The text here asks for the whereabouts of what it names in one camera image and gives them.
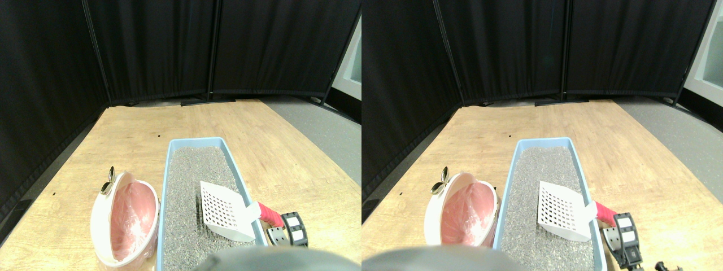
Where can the white bin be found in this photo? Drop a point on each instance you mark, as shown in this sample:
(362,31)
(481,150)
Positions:
(127,220)
(463,214)

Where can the white shelf unit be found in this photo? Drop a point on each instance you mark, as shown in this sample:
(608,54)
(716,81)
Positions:
(709,62)
(351,68)

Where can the blue litter tray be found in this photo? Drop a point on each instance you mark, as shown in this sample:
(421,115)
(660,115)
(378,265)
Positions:
(536,169)
(186,197)

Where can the black bracket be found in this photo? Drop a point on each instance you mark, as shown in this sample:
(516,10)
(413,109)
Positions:
(661,266)

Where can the black curtain stand foot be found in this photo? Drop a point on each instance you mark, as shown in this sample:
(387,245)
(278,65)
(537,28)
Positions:
(206,101)

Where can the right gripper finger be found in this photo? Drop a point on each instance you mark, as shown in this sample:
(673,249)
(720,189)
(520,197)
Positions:
(276,236)
(295,228)
(612,237)
(627,234)

